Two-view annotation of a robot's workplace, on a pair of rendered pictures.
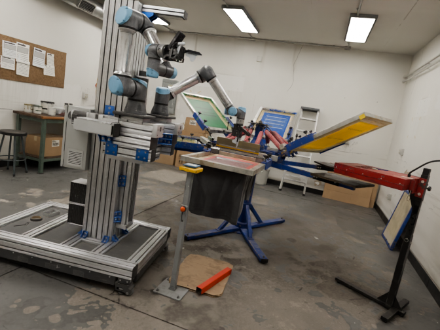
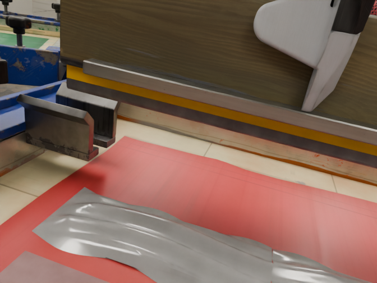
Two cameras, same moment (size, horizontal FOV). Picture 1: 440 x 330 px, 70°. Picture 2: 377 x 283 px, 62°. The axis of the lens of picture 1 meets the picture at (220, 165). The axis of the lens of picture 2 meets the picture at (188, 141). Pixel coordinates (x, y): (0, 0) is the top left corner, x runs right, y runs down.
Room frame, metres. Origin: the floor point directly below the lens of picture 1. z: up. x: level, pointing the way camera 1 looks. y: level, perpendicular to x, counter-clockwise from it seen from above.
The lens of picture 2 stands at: (2.67, -0.03, 1.13)
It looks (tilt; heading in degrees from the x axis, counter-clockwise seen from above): 24 degrees down; 356
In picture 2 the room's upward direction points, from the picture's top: 10 degrees clockwise
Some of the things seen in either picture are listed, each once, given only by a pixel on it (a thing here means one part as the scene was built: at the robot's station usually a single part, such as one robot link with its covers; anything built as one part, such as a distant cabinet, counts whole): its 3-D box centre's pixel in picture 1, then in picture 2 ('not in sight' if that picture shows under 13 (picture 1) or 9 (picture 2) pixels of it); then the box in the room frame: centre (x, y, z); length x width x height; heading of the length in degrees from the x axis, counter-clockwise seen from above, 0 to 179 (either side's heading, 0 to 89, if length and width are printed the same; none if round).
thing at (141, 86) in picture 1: (137, 89); not in sight; (2.20, 0.64, 1.42); 0.13 x 0.12 x 0.14; 147
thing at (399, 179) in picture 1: (379, 175); not in sight; (2.69, -1.36, 1.06); 0.61 x 0.46 x 0.12; 43
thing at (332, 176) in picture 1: (301, 171); not in sight; (3.23, -0.84, 0.91); 1.34 x 0.40 x 0.08; 43
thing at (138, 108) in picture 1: (135, 106); not in sight; (2.20, 0.64, 1.31); 0.15 x 0.15 x 0.10
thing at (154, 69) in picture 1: (154, 68); not in sight; (1.96, 0.48, 1.56); 0.11 x 0.08 x 0.11; 147
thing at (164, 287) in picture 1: (181, 230); not in sight; (2.20, 0.20, 0.48); 0.22 x 0.22 x 0.96; 73
